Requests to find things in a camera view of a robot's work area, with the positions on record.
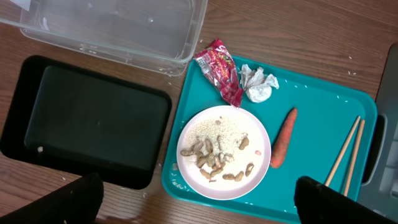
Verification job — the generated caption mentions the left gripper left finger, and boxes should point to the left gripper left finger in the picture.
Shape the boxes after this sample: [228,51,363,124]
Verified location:
[1,173,104,223]

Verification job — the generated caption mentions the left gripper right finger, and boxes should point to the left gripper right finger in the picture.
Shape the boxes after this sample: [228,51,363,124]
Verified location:
[294,176,395,224]

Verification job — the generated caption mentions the wooden chopstick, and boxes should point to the wooden chopstick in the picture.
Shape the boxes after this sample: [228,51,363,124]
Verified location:
[343,119,365,197]
[325,116,361,187]

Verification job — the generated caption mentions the white tissue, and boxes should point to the white tissue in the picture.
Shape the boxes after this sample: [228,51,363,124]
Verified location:
[239,64,279,103]

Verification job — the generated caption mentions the grey dishwasher rack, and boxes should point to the grey dishwasher rack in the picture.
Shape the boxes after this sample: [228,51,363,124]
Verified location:
[358,43,397,222]

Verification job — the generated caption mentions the orange carrot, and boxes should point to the orange carrot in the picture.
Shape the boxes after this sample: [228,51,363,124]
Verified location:
[271,108,298,169]

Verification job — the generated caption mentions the teal serving tray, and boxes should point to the teal serving tray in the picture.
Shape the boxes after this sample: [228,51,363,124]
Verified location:
[162,62,377,223]

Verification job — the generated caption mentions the black tray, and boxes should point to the black tray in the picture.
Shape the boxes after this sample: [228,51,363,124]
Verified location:
[1,55,172,190]

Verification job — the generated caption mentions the pink plate with peanuts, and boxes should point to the pink plate with peanuts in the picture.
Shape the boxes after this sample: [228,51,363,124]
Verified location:
[177,106,271,200]

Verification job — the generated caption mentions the red snack wrapper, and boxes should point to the red snack wrapper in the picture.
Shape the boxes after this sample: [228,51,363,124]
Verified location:
[194,39,244,108]

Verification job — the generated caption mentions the clear plastic bin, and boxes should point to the clear plastic bin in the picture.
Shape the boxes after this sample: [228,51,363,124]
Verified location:
[1,0,208,77]

